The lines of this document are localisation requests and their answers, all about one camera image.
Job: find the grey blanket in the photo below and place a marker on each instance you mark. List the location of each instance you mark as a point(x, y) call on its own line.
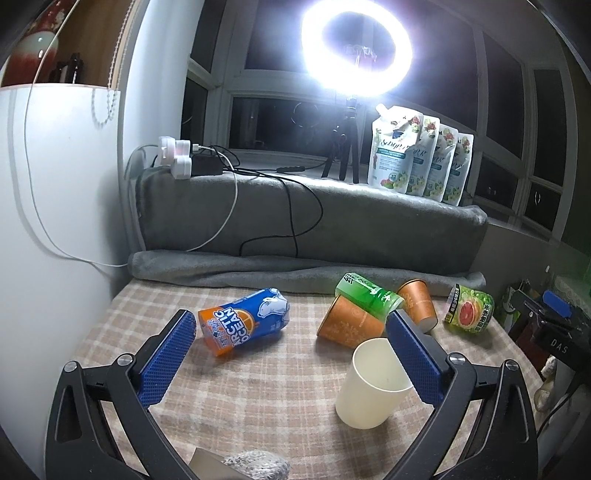
point(369, 221)

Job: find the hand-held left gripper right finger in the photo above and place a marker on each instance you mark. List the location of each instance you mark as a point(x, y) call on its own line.
point(415, 364)

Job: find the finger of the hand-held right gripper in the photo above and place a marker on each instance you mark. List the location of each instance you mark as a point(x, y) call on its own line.
point(556, 302)

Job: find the green and white box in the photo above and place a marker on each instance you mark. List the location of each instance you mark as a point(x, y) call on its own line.
point(512, 304)

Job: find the orange paper cup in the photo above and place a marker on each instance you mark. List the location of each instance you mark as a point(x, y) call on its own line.
point(346, 325)
point(418, 302)

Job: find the small dark object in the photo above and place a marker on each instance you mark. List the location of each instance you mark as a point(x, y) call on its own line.
point(70, 69)

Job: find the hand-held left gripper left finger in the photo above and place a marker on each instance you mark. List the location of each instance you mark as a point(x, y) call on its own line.
point(168, 355)

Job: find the red and white vase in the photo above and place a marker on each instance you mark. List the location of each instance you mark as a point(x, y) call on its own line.
point(32, 60)

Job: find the beige card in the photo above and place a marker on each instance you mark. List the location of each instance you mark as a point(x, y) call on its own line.
point(205, 466)

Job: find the blue and orange drink can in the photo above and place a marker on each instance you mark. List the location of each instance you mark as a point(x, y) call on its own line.
point(244, 318)

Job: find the cream plastic cup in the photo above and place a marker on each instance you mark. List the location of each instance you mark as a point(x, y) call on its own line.
point(364, 401)

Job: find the green can with grapefruit print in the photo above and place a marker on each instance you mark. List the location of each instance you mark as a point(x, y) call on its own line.
point(468, 311)

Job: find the white refill pouch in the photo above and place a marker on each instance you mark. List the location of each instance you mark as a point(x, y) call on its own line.
point(427, 161)
point(461, 175)
point(443, 170)
point(392, 152)

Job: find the black power adapter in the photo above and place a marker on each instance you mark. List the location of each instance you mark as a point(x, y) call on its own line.
point(205, 165)

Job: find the black tripod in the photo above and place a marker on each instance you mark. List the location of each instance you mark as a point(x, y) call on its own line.
point(351, 138)

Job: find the white plug adapter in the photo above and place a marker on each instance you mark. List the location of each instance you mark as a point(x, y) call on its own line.
point(173, 147)
point(181, 168)

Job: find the grey knitted cloth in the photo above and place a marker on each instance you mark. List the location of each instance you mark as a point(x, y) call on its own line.
point(256, 466)

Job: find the white window frame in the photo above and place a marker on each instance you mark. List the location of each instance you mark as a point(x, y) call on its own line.
point(258, 76)

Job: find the white cabinet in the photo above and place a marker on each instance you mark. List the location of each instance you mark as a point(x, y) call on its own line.
point(69, 184)

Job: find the green drink can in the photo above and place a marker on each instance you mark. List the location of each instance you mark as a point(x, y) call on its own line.
point(364, 290)

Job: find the plaid tablecloth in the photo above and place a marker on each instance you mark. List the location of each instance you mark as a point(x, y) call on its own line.
point(277, 392)

